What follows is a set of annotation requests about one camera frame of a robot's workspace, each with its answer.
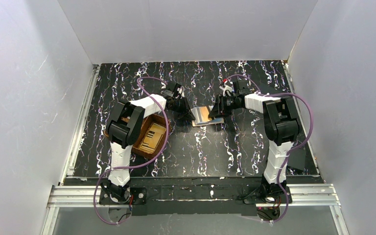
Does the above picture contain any orange card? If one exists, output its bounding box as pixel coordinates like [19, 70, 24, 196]
[191, 106, 212, 126]

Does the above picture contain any black striped yellow card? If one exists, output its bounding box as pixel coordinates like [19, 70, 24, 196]
[138, 123, 166, 154]

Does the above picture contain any brown woven basket card holder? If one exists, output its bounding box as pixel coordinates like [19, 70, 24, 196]
[103, 113, 171, 160]

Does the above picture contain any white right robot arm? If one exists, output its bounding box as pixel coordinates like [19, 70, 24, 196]
[209, 79, 301, 197]

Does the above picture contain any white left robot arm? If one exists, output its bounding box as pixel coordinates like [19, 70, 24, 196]
[102, 81, 195, 203]

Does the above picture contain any black flat box far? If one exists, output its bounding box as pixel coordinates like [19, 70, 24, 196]
[258, 84, 289, 96]

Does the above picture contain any black flat box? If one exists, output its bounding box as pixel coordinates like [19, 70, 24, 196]
[287, 149, 306, 171]
[258, 84, 289, 96]

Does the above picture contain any black flat box near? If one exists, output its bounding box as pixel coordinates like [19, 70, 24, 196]
[287, 149, 306, 171]

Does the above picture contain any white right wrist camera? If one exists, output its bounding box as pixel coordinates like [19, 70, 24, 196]
[219, 79, 233, 97]

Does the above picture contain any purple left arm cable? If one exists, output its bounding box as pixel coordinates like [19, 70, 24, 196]
[93, 76, 169, 226]

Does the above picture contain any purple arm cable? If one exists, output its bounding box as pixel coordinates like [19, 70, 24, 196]
[93, 76, 169, 226]
[222, 74, 314, 223]

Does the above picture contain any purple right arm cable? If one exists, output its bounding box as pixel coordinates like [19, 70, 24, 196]
[222, 74, 314, 223]

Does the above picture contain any aluminium frame rail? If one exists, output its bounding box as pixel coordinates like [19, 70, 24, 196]
[41, 184, 349, 235]

